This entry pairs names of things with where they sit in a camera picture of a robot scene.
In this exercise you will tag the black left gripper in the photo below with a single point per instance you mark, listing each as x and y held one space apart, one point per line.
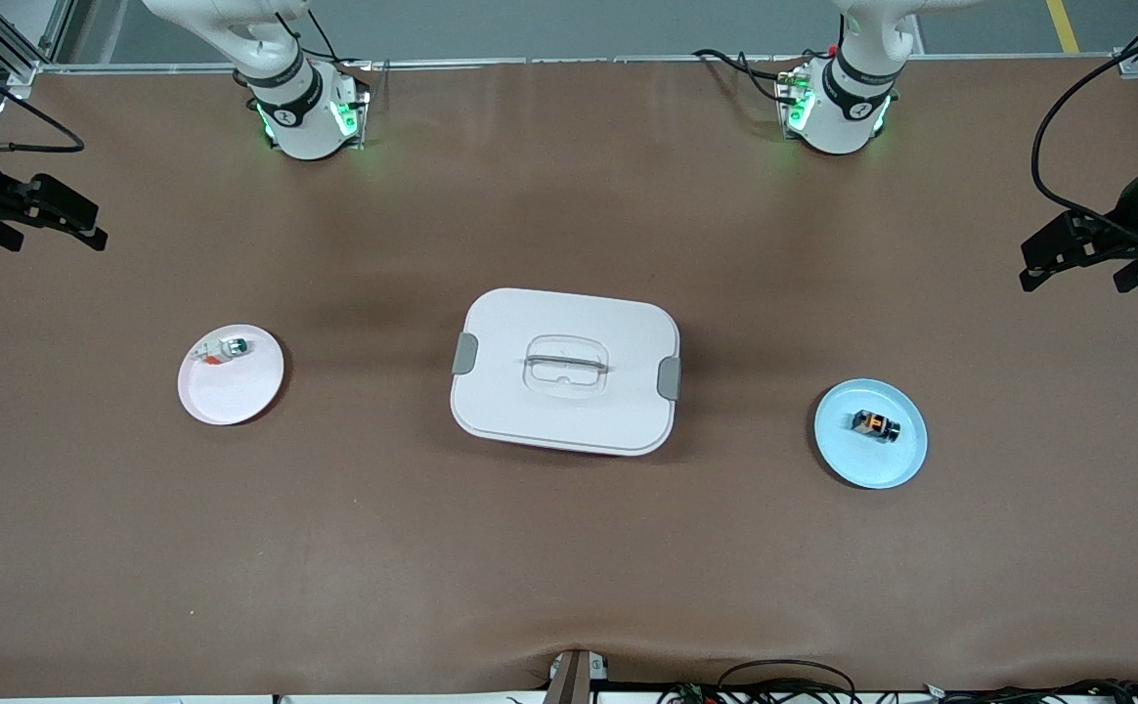
1127 221

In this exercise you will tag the black orange switch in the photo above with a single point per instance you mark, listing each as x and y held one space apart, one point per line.
874 423

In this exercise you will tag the pink round plate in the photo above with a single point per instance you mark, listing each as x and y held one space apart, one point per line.
232 396

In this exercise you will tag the light blue round plate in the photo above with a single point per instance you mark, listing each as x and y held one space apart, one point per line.
862 462

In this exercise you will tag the white lidded storage box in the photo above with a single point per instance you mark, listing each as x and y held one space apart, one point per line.
618 411

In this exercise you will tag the brown table mat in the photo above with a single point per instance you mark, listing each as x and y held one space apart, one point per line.
569 557

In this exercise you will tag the white green switch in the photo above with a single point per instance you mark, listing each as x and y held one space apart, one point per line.
235 346

